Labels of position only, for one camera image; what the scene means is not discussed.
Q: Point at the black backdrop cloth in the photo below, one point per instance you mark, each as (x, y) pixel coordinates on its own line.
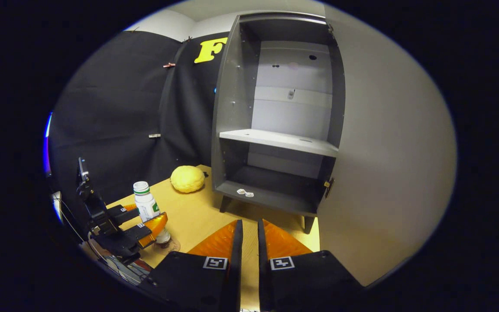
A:
(115, 108)

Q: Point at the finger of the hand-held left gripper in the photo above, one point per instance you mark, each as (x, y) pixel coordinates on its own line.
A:
(124, 240)
(121, 214)

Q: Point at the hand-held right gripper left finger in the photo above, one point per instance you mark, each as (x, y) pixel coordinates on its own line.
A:
(235, 268)

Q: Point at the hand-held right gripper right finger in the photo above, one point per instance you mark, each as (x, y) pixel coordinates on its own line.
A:
(263, 268)

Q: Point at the metal door hinge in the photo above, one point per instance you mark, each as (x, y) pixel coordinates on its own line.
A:
(330, 28)
(328, 187)

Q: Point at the white bottle green label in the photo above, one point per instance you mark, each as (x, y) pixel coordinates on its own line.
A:
(145, 206)

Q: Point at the grey cabinet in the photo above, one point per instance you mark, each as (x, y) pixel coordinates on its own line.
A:
(232, 108)

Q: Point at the light cabinet door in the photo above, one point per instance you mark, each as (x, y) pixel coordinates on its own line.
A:
(388, 151)

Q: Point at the grey cabinet shelf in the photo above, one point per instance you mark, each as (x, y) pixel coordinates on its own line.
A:
(284, 141)

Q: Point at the round brown coaster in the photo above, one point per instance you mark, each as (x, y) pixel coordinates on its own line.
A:
(175, 247)

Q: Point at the yellow round bun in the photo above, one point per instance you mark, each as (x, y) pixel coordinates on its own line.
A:
(187, 179)

